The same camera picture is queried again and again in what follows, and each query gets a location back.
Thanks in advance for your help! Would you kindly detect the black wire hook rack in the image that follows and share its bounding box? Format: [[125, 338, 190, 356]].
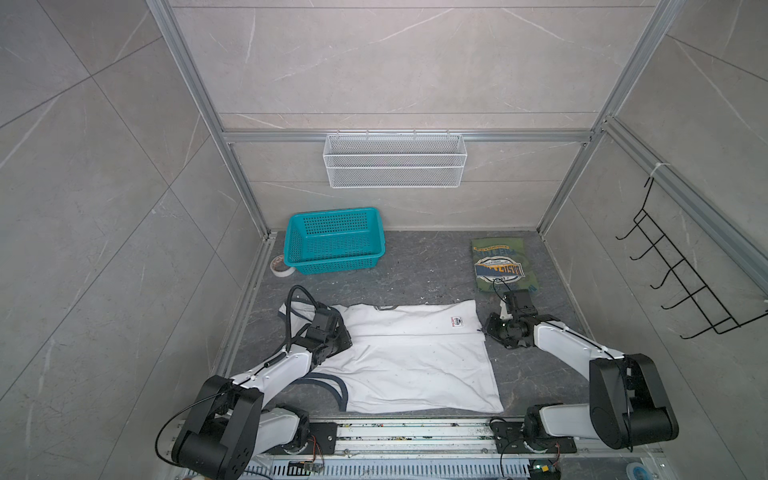
[[615, 177, 767, 340]]

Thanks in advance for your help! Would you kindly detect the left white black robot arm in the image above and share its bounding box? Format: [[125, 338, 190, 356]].
[[155, 304, 352, 479]]

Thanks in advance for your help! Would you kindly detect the roll of tape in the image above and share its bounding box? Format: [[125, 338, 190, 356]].
[[269, 255, 296, 278]]

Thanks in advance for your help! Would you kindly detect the green tank top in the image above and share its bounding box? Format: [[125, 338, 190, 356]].
[[471, 237, 539, 293]]

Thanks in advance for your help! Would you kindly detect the white wire mesh shelf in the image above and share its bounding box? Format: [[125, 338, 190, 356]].
[[323, 133, 468, 189]]

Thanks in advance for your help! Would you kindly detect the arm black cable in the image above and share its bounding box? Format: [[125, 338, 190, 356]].
[[154, 284, 319, 469], [491, 277, 637, 451]]

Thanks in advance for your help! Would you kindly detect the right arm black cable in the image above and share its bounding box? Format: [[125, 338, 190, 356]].
[[491, 277, 637, 451]]

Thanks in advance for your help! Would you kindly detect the blue tape roll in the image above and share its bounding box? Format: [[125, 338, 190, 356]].
[[625, 462, 658, 480]]

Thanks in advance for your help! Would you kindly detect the white tank top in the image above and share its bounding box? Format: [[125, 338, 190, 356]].
[[312, 300, 503, 414]]

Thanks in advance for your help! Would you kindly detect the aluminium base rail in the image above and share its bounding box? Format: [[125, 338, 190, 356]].
[[238, 417, 675, 479]]

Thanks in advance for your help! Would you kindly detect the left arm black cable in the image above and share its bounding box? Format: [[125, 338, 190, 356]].
[[154, 284, 319, 469]]

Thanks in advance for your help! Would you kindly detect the teal plastic basket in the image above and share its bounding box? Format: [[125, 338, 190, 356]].
[[283, 207, 386, 275]]

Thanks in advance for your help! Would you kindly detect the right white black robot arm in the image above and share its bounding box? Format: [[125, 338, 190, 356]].
[[483, 290, 680, 452]]

